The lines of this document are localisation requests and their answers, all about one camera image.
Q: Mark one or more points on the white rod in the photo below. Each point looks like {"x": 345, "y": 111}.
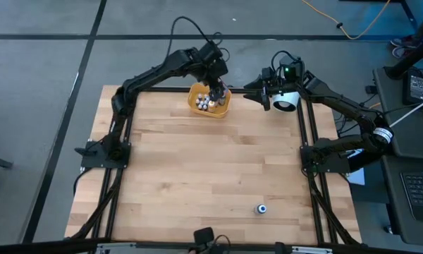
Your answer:
{"x": 414, "y": 110}

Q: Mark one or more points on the blue-ringed bottle cap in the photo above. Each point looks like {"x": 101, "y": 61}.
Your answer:
{"x": 261, "y": 209}

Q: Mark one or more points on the black wall plug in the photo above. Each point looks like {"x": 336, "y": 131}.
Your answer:
{"x": 371, "y": 89}

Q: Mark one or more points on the yellow plastic bin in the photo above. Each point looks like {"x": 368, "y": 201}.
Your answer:
{"x": 216, "y": 113}

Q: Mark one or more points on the silver aluminium bracket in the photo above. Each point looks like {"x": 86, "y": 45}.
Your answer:
{"x": 116, "y": 248}
{"x": 312, "y": 250}

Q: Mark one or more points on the black gantry crossbar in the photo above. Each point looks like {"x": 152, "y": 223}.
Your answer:
{"x": 38, "y": 247}

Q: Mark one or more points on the black desk with power supply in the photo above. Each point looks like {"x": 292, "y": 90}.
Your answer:
{"x": 387, "y": 84}

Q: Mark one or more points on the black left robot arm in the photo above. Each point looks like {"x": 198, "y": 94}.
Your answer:
{"x": 151, "y": 72}

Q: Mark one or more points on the black desk with laptop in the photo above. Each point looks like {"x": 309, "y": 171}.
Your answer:
{"x": 395, "y": 211}

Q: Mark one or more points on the person's shoe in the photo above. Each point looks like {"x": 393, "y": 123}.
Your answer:
{"x": 402, "y": 53}
{"x": 403, "y": 42}

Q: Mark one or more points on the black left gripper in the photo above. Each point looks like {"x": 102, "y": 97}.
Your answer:
{"x": 215, "y": 72}

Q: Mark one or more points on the white cylindrical lamp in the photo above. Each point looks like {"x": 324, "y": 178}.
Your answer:
{"x": 285, "y": 102}

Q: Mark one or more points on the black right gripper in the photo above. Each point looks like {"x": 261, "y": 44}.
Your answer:
{"x": 289, "y": 75}

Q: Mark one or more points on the black diagonal pole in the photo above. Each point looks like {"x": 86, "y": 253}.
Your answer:
{"x": 409, "y": 61}

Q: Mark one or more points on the black aluminium table frame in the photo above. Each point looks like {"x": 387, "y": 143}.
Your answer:
{"x": 162, "y": 88}

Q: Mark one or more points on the white paper sheet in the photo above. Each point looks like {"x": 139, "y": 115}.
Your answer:
{"x": 357, "y": 178}

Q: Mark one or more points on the small black camera device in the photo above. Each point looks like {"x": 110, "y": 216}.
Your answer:
{"x": 203, "y": 235}

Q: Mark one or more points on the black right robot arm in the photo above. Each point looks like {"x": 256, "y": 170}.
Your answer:
{"x": 338, "y": 106}

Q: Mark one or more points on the black labelled power supply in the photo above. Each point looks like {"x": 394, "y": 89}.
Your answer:
{"x": 416, "y": 88}

